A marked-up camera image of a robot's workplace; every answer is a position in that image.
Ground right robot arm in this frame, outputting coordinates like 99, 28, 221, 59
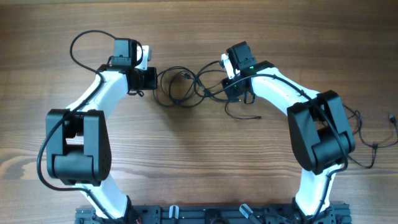
221, 42, 355, 223

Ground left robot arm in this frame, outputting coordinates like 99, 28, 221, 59
37, 38, 157, 223

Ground black usb cables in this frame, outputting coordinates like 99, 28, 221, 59
152, 60, 262, 121

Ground thin black separated cable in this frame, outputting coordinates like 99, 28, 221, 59
341, 104, 398, 170

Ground black left camera cable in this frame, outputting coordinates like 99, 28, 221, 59
36, 29, 144, 223

